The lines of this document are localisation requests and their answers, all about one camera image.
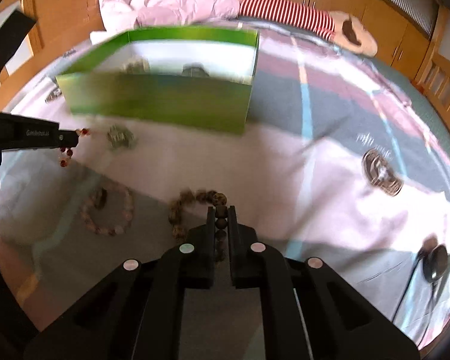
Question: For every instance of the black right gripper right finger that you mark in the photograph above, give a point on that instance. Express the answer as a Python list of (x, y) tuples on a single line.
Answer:
[(250, 260)]

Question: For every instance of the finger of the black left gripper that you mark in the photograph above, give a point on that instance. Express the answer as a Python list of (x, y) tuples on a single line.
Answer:
[(67, 138)]

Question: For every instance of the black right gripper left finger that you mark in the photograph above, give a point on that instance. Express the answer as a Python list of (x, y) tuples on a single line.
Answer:
[(191, 264)]

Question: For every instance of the white wrist watch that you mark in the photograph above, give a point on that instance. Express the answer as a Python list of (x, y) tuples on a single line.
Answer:
[(136, 65)]

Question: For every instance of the black wrist watch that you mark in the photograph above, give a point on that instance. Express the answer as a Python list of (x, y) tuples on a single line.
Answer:
[(194, 70)]

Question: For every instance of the plaid bed sheet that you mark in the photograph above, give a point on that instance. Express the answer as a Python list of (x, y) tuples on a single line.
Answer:
[(340, 158)]

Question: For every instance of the green cardboard box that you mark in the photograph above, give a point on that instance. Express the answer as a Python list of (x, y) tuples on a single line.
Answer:
[(95, 83)]

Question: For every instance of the pink crumpled blanket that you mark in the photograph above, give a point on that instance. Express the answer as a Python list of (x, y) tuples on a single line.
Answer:
[(122, 15)]

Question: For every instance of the red striped plush doll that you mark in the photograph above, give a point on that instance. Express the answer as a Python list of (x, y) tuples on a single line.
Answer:
[(337, 27)]

